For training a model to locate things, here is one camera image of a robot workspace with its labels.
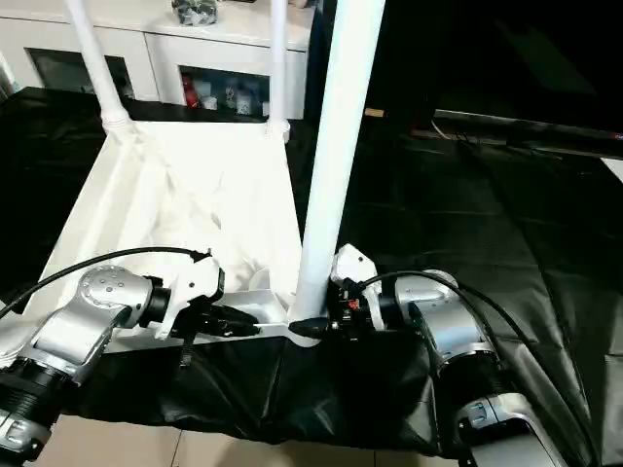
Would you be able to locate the white plastic table top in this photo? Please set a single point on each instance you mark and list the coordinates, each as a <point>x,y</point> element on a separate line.
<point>194,194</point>

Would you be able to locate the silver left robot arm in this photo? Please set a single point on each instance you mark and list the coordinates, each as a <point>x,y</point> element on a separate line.
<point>107,292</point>

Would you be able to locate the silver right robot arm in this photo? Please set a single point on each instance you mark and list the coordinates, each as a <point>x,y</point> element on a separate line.
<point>452,321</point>

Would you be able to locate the black plastic mat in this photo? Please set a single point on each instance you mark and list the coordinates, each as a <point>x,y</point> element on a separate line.
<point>487,243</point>

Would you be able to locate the small tan tag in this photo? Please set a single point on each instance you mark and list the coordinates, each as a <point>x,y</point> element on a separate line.
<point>375,112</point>

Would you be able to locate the white cup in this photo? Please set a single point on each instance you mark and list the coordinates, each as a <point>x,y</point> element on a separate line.
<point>265,108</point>

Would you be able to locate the black metal rod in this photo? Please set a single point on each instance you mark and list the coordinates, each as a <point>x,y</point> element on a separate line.
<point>525,130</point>

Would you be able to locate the white cabinet with glass doors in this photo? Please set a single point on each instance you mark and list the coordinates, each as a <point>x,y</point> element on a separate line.
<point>160,44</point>

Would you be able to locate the black backdrop cloth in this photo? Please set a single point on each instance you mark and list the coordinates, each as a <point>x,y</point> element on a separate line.
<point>487,53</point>

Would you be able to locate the white flat panel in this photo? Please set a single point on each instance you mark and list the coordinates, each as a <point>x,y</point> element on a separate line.
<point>613,168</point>

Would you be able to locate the black bundle on cabinet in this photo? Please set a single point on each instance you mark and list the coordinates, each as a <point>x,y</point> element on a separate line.
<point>194,10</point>

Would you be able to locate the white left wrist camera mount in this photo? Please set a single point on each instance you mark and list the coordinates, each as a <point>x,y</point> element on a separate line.
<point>194,282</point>

